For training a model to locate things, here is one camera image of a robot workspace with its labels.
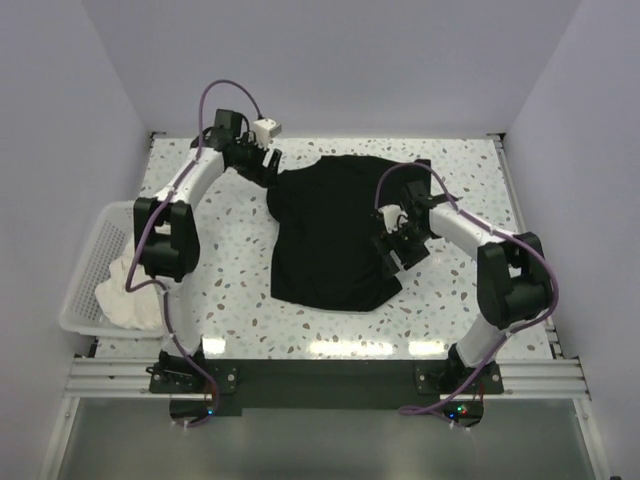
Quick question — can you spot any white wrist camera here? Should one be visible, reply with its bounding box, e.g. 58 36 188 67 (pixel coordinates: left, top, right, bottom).
251 117 282 147
378 204 409 234

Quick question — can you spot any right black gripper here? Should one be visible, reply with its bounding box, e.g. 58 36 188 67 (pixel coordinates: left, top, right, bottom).
372 223 433 281

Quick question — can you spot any white plastic laundry basket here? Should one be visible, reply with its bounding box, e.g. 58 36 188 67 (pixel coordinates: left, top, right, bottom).
58 200 163 339

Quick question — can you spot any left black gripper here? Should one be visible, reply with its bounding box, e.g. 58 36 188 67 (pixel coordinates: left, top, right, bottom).
231 133 282 190

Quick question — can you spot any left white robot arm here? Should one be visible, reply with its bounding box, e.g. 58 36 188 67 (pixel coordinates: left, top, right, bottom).
125 109 282 401

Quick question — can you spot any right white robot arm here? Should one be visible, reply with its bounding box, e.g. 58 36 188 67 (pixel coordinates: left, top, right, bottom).
372 181 558 393

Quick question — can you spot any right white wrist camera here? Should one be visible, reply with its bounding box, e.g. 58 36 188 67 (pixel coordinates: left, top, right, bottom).
378 204 409 234

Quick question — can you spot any black t shirt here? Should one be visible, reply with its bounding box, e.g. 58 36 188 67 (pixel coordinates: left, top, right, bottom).
244 155 430 312

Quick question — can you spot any white t shirt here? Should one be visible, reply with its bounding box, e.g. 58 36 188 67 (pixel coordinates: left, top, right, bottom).
95 238 162 332

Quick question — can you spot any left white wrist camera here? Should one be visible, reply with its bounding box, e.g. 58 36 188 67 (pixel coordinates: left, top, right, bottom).
251 117 282 147

